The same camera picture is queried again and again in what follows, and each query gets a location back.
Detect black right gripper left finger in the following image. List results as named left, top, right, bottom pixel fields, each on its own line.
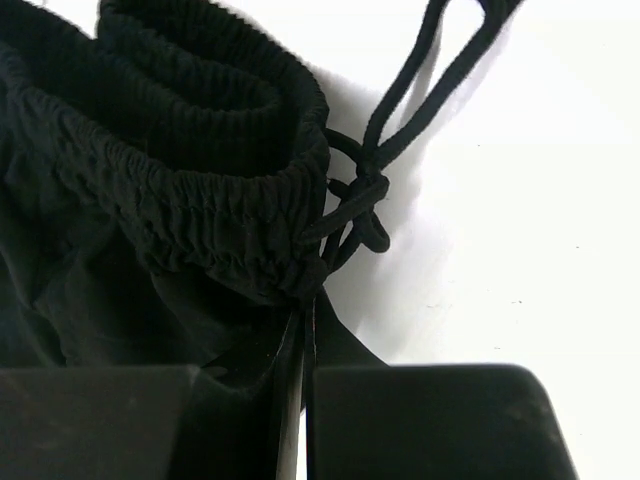
left=1, top=315, right=303, bottom=479

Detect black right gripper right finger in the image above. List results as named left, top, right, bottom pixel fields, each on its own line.
left=305, top=289, right=581, bottom=480

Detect black trousers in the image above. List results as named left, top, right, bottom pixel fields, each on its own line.
left=1, top=1, right=518, bottom=366

